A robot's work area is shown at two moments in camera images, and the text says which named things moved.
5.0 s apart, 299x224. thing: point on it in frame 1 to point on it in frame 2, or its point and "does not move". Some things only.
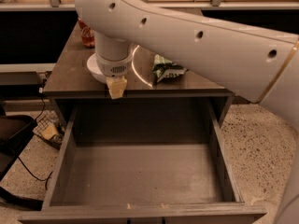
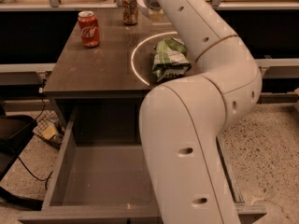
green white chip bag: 164,70 does not move
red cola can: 88,35 does not move
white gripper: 114,68 to 144,3
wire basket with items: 50,129 does not move
